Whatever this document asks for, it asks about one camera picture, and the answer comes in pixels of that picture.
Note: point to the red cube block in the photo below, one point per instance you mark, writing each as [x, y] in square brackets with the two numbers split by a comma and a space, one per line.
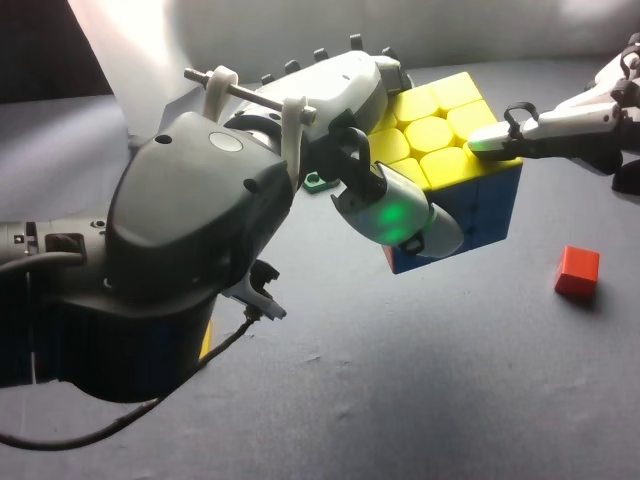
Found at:
[577, 272]

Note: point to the grey table cloth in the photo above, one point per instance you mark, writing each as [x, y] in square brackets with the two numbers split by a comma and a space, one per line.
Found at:
[400, 390]

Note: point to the multicolour puzzle cube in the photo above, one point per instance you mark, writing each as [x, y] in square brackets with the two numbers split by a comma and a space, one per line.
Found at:
[450, 165]

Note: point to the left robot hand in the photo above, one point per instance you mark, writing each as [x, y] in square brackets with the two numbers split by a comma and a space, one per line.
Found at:
[340, 85]

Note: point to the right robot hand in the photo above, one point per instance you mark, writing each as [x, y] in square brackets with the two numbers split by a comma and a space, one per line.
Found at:
[565, 117]

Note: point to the yellow two-hole flat block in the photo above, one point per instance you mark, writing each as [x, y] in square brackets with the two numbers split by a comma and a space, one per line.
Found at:
[207, 340]

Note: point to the green pentagon block with holes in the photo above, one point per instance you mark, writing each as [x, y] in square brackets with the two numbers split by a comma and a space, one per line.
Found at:
[315, 184]

